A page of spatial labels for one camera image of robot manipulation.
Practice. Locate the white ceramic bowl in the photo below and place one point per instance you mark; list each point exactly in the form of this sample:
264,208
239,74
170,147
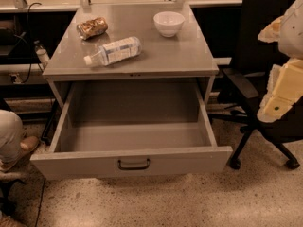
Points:
168,23

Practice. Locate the crushed gold can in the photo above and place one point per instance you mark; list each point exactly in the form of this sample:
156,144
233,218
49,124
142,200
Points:
92,28

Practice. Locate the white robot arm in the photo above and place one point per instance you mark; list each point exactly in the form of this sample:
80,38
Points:
285,82

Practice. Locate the clear plastic water bottle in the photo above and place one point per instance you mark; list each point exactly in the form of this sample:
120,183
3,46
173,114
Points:
113,52

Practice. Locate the tan shoe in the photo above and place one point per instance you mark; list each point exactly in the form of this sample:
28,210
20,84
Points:
23,148

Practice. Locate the open grey top drawer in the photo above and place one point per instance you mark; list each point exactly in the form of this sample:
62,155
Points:
102,122

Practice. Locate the black drawer handle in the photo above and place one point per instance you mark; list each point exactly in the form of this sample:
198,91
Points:
133,166

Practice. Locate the black office chair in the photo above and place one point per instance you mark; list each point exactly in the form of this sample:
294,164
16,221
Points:
244,81

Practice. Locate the small bottle on shelf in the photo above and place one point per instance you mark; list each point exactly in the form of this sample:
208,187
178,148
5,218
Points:
41,53

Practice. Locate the grey cabinet with top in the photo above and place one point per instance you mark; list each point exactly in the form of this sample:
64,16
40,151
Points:
184,55

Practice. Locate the person leg in beige trousers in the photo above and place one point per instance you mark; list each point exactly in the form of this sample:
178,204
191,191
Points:
11,130

